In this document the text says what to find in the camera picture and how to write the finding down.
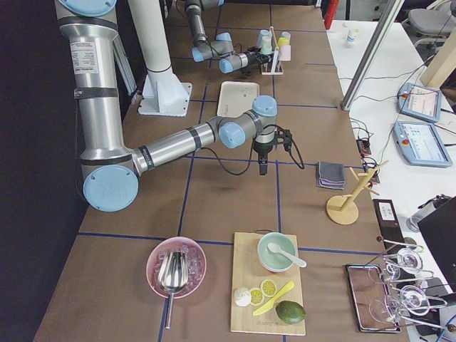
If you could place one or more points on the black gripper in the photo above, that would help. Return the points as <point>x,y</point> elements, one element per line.
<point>252,56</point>
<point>262,149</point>

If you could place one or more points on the beige rabbit tray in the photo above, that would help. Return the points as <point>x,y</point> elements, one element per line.
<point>236,98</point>

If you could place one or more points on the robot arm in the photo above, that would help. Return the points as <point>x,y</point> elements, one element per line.
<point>222,46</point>
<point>110,169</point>

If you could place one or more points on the green cup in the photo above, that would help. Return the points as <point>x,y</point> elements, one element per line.
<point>266,46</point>

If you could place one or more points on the blue cup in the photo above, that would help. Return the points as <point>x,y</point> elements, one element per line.
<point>262,33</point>

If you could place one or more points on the pink cup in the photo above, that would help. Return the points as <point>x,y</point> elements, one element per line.
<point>285,52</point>

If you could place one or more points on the yellow cup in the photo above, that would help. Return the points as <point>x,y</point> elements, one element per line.
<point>283,43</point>

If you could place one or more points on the grey cup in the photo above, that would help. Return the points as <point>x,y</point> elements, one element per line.
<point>286,34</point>

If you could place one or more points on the paper cup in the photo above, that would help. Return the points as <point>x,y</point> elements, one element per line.
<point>351,37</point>

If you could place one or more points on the black glass tray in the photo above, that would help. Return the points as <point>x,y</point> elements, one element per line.
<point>365,287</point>

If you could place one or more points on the grey folded cloth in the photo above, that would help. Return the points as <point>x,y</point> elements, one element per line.
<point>330,175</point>

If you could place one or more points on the white plastic spoon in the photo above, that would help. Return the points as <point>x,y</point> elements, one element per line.
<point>275,248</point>

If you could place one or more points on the wooden mug tree stand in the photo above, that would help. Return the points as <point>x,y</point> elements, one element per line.
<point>342,209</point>

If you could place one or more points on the green bowl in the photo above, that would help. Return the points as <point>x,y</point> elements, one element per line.
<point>276,262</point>

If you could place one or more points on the wooden cutting board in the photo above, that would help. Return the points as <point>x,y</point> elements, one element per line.
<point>248,272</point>

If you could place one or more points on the pink bowl with ice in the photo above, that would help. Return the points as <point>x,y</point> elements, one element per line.
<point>196,261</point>

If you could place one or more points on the lemon slice upper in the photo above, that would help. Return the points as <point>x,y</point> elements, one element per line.
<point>268,288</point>

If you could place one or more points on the lemon slice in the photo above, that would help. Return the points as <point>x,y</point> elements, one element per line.
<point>257,296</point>
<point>268,288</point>

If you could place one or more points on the lemon slice lower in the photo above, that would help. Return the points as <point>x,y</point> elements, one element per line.
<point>257,296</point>

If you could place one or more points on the white garlic bulb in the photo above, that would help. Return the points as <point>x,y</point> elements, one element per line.
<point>242,297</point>

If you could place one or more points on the black box with label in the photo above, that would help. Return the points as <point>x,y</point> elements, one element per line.
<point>387,220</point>

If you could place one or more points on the metal scoop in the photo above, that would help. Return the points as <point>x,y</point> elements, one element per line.
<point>172,278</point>

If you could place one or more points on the yellow plastic knife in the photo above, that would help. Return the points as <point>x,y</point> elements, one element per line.
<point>270,303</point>

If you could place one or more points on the green avocado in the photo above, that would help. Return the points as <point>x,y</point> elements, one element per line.
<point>290,312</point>

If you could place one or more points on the teach pendant near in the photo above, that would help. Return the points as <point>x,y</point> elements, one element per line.
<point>421,145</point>

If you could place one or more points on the teach pendant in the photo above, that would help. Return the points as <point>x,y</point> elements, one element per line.
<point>420,102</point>
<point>421,145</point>

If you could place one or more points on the teach pendant far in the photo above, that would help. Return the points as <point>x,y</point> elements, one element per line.
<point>420,102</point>

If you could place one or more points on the office chair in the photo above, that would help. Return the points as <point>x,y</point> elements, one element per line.
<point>433,25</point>

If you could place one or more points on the wine glass rack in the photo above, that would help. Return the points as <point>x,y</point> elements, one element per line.
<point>404,301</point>

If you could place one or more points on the white wire cup rack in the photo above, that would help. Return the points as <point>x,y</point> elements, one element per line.
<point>273,67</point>

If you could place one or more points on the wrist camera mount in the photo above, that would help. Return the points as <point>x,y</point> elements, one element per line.
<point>284,137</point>

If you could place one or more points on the aluminium frame post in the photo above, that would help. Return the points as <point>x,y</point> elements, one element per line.
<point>383,26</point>

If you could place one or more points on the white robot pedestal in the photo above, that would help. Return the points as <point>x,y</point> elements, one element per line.
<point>163,93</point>

